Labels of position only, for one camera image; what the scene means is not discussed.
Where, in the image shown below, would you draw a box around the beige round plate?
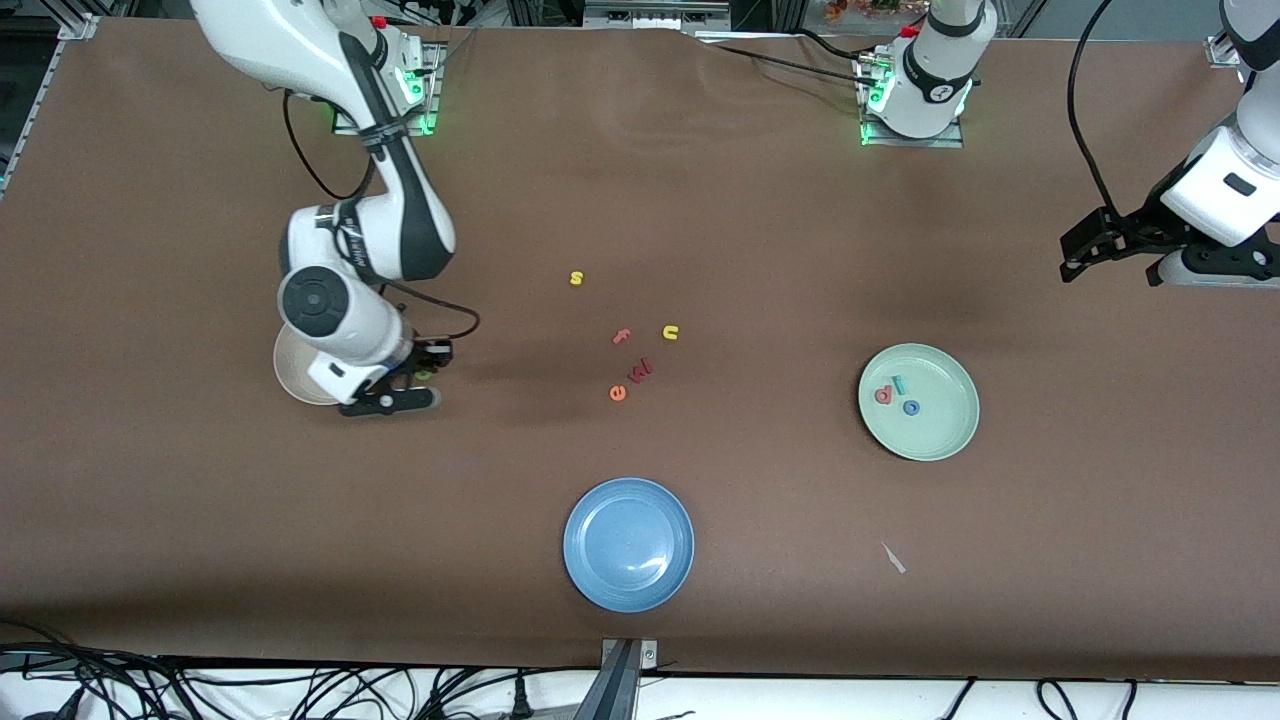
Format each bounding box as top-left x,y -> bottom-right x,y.
273,325 -> 346,406

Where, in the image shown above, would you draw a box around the pale green round plate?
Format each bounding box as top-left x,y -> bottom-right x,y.
857,343 -> 981,462

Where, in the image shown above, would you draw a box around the blue round plate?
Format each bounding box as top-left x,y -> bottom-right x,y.
563,477 -> 696,613

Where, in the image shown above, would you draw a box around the orange artificial flowers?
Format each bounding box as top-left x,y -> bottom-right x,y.
825,0 -> 926,23

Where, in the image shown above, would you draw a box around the silver metal box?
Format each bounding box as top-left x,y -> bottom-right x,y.
585,0 -> 731,31

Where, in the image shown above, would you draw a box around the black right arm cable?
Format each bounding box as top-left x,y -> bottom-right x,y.
283,88 -> 481,343

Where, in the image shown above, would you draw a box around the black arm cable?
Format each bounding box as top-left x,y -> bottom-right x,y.
1068,0 -> 1119,213
283,88 -> 481,343

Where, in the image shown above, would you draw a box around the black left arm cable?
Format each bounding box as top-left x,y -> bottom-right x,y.
1068,0 -> 1119,213

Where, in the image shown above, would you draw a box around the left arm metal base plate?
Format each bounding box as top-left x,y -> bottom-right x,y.
858,55 -> 966,149

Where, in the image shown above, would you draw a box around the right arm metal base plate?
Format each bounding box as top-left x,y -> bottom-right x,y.
335,40 -> 446,136

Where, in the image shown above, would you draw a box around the short black table cable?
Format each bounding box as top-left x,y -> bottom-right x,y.
790,28 -> 866,61

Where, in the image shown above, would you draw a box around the long black table cable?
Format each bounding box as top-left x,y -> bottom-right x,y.
700,40 -> 881,86

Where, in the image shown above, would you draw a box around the grey metal mount bracket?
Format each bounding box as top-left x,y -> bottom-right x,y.
598,638 -> 659,720

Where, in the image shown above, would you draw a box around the black floor cable tangle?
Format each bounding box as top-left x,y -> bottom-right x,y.
0,622 -> 601,720

